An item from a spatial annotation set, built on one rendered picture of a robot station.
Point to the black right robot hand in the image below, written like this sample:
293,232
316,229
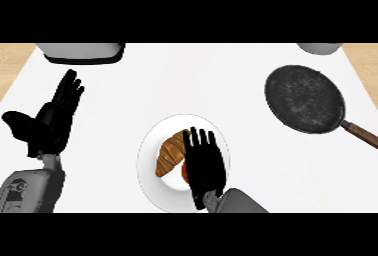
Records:
204,163

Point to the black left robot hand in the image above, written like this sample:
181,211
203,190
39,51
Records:
52,116

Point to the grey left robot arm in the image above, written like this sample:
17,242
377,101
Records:
31,188

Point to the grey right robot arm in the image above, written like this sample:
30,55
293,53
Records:
234,201

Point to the red tomato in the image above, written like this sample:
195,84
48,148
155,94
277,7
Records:
185,173

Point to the white round plate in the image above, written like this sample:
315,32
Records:
170,191

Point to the brown croissant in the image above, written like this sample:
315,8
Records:
170,155

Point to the grey and black appliance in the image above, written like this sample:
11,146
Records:
82,53

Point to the grey round container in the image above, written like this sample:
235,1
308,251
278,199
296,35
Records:
319,47

